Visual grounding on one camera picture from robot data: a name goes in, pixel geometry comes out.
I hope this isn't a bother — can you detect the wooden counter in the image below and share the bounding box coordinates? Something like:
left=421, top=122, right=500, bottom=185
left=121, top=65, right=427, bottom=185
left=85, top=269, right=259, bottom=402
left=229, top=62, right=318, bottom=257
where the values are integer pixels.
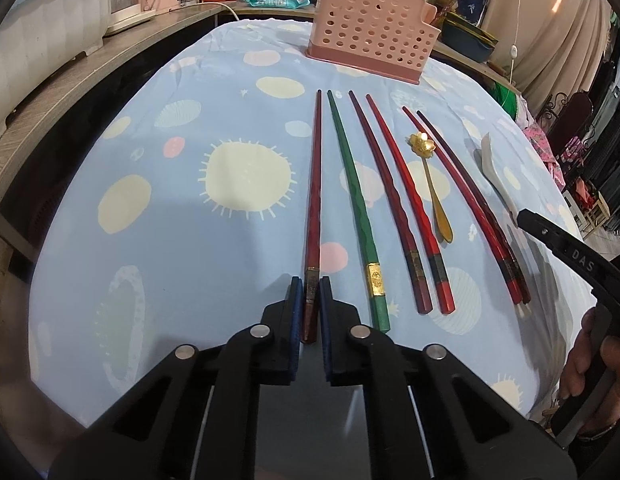
left=0, top=2, right=225, bottom=211

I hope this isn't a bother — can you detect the white ceramic spoon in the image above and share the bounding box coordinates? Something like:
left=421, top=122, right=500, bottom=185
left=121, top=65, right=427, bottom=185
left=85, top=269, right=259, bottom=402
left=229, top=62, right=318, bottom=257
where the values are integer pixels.
left=472, top=132, right=525, bottom=233

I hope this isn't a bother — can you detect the green bag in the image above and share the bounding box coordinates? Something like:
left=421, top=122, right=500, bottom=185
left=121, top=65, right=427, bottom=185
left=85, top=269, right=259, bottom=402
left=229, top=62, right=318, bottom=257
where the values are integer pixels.
left=490, top=80, right=523, bottom=116

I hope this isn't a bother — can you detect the thin dark purple chopstick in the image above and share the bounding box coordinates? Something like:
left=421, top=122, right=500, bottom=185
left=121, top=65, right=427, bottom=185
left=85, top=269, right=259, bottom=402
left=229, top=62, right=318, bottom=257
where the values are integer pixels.
left=416, top=110, right=533, bottom=318

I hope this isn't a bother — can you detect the small white stool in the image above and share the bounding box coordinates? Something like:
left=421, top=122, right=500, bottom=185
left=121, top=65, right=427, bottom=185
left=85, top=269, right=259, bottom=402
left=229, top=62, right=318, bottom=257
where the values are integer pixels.
left=579, top=180, right=611, bottom=238

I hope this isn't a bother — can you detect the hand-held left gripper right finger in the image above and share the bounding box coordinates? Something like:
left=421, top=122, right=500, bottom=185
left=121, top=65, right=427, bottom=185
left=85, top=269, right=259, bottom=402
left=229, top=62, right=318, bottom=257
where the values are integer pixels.
left=320, top=276, right=577, bottom=480

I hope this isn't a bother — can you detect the person's right hand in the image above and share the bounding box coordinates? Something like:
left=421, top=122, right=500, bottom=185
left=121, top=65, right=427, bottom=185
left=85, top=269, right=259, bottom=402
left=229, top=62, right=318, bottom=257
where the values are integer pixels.
left=561, top=306, right=620, bottom=439

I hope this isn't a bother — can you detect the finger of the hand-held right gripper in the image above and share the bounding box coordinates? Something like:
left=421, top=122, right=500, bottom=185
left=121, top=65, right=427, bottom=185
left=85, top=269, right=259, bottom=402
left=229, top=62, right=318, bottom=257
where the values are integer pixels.
left=516, top=208, right=620, bottom=289

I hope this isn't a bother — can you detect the pink perforated utensil holder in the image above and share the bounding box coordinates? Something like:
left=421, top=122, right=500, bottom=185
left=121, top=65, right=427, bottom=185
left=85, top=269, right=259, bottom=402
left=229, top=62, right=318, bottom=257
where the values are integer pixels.
left=306, top=0, right=441, bottom=86

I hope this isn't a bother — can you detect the dark red chopstick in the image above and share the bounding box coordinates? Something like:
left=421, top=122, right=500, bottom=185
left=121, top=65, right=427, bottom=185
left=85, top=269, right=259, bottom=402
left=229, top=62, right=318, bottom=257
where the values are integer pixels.
left=300, top=89, right=323, bottom=345

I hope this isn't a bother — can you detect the wet wipes packet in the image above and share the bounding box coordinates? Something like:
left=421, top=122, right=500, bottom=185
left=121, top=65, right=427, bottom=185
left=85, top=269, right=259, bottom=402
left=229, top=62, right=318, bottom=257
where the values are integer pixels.
left=242, top=0, right=311, bottom=10

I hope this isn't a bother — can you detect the white cable with switch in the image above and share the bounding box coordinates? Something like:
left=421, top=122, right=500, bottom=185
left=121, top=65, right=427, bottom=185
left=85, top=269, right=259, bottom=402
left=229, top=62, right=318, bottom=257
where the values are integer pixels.
left=507, top=0, right=522, bottom=86

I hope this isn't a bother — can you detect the white plastic bin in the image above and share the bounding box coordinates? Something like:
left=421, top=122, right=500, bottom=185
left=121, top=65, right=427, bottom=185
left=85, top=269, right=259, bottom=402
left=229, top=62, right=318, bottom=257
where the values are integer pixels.
left=0, top=0, right=115, bottom=133

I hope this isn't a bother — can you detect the green chopstick gold band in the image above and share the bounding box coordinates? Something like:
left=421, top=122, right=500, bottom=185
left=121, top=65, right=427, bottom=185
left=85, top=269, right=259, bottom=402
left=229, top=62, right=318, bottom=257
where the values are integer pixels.
left=327, top=90, right=392, bottom=333

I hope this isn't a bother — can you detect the beige curtain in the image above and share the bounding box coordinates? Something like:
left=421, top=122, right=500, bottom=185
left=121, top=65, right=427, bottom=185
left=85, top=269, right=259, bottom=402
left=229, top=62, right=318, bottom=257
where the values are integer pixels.
left=482, top=0, right=613, bottom=106

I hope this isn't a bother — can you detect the dark blue bowl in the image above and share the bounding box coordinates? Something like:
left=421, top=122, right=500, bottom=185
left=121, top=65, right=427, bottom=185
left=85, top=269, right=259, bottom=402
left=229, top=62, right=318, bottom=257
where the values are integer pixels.
left=440, top=12, right=498, bottom=63

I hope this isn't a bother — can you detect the thin red chopstick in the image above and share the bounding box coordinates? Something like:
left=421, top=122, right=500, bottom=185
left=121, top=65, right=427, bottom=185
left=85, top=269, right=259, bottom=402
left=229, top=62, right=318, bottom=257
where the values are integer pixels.
left=402, top=106, right=526, bottom=317

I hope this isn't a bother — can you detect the pink floral cloth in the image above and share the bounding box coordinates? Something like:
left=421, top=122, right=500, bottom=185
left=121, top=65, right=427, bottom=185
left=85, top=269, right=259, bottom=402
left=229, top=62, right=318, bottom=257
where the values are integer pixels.
left=520, top=110, right=566, bottom=186

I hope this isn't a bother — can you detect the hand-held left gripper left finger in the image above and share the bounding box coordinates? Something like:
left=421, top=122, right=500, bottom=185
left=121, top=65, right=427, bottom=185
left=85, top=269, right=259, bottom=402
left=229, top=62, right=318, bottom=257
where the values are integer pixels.
left=48, top=276, right=304, bottom=480

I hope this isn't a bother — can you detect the gold flower spoon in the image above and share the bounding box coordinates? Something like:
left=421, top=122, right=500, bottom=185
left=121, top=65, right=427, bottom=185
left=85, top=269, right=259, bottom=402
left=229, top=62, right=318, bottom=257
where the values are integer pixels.
left=408, top=132, right=454, bottom=243

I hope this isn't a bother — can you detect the red chopstick black band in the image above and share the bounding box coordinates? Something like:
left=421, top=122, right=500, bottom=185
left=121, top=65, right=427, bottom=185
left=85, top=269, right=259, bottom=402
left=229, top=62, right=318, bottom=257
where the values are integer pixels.
left=366, top=94, right=457, bottom=316

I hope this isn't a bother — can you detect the maroon chopstick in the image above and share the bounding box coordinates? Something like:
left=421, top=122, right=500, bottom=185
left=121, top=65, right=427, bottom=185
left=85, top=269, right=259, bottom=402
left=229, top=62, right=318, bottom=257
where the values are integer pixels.
left=348, top=90, right=433, bottom=316

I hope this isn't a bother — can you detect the dark metal chair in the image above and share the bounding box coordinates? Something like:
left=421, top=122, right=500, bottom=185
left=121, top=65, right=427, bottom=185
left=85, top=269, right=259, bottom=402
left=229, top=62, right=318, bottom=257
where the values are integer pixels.
left=542, top=92, right=593, bottom=161

